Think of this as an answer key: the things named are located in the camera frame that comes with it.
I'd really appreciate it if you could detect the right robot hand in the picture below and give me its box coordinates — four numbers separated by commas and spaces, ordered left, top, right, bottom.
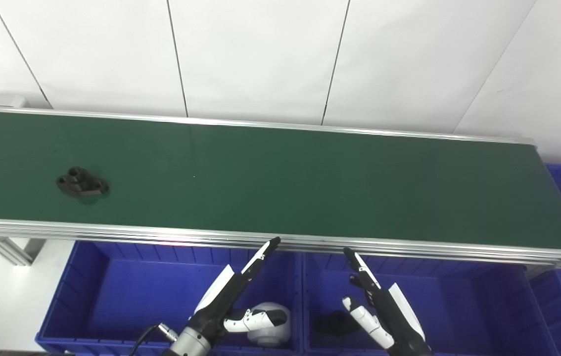
342, 247, 433, 356

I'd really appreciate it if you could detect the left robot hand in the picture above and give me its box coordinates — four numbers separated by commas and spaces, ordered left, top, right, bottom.
187, 237, 289, 343

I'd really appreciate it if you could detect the black bracket part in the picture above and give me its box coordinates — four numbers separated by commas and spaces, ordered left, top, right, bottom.
55, 167, 110, 199

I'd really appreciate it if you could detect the black part in bin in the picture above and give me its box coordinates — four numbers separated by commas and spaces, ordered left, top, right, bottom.
314, 310, 361, 337

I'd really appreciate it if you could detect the white round part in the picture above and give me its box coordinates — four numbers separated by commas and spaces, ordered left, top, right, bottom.
247, 302, 292, 347

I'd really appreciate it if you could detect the green conveyor belt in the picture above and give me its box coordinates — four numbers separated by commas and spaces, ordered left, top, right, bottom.
0, 110, 561, 252
0, 91, 561, 270

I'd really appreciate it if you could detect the aluminium extrusion conveyor leg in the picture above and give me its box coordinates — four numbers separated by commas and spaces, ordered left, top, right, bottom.
0, 236, 47, 267

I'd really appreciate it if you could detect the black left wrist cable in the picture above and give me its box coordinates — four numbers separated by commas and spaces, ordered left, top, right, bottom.
129, 323, 178, 356

